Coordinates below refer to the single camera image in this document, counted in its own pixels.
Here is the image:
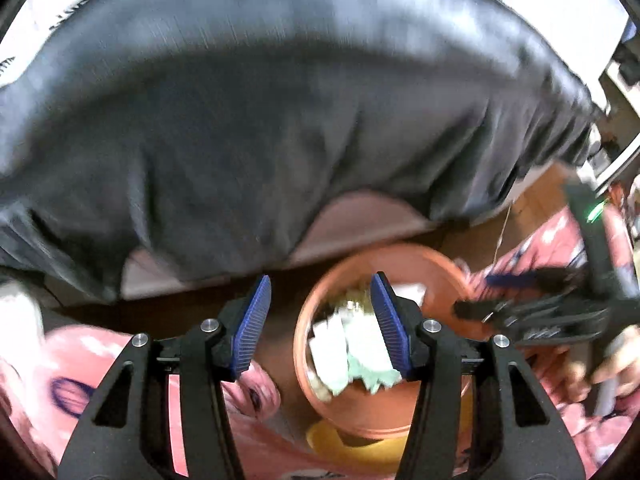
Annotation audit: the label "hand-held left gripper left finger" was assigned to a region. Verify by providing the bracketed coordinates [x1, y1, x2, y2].
[57, 274, 273, 480]

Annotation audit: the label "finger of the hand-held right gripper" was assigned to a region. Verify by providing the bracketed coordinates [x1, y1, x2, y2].
[452, 296, 617, 349]
[484, 267, 597, 295]

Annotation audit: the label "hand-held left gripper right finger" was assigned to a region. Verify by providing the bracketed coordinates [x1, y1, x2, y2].
[369, 271, 587, 480]

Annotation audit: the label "orange plastic bin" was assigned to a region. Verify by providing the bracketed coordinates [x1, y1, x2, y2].
[294, 244, 493, 441]

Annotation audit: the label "person's right hand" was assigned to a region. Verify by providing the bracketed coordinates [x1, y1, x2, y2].
[589, 326, 640, 392]

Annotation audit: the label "white crumpled paper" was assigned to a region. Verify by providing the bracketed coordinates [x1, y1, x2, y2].
[307, 310, 352, 392]
[344, 304, 397, 377]

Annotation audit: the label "pale green tissue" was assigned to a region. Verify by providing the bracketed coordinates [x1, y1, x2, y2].
[329, 354, 404, 397]

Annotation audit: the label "yellow plastic item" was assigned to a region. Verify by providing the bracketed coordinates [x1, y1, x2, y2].
[305, 400, 476, 457]

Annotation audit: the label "pink printed pajama pants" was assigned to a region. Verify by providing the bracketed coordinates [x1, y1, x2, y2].
[0, 205, 640, 480]

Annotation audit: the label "grey plush blanket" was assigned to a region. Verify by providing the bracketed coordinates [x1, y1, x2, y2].
[0, 0, 601, 303]

